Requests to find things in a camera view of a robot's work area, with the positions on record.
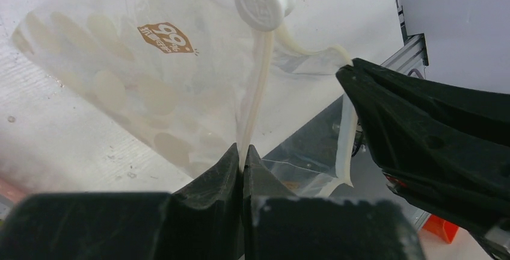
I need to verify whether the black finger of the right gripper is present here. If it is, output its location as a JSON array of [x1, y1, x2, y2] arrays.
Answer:
[[336, 58, 509, 234]]

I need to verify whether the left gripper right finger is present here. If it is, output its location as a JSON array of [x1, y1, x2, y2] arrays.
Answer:
[[243, 146, 425, 259]]

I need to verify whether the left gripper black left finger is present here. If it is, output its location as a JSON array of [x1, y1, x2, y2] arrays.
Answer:
[[1, 145, 239, 259]]

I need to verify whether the pink plastic basket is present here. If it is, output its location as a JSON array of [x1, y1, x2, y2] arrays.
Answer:
[[422, 215, 459, 244]]

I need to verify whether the clear zip top bag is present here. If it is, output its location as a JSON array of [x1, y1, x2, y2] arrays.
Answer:
[[11, 0, 352, 177]]

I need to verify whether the aluminium table rail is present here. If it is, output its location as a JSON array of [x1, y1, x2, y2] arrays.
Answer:
[[382, 0, 429, 79]]

